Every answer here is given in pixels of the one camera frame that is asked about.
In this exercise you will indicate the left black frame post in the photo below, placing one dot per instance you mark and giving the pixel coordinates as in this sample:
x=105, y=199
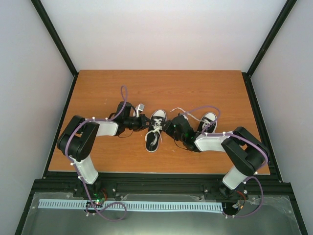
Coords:
x=40, y=9

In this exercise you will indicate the white lace of sneaker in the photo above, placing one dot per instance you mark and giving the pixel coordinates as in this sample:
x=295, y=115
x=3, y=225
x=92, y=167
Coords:
x=153, y=135
x=190, y=115

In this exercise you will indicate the black frame post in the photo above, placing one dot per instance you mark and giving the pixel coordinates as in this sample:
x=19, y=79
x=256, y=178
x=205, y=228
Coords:
x=40, y=9
x=285, y=11

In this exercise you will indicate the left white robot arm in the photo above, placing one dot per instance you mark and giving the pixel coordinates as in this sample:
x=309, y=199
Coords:
x=77, y=139

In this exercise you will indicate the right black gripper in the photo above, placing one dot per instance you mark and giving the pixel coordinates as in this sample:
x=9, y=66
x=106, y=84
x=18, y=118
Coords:
x=168, y=129

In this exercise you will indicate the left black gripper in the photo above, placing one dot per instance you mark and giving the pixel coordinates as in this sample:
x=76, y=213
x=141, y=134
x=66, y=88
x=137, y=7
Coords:
x=143, y=119

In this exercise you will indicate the light blue slotted cable duct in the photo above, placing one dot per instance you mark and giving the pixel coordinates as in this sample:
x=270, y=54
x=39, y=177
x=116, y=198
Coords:
x=132, y=206

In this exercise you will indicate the green lit circuit board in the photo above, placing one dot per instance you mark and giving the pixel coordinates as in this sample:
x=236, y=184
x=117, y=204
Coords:
x=100, y=197

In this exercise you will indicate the right black frame post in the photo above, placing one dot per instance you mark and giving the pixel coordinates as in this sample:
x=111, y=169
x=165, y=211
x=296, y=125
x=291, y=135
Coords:
x=285, y=11

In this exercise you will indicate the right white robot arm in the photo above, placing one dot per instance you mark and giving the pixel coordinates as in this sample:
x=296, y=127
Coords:
x=246, y=153

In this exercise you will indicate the black aluminium frame rail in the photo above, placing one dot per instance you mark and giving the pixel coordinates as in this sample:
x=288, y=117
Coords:
x=119, y=185

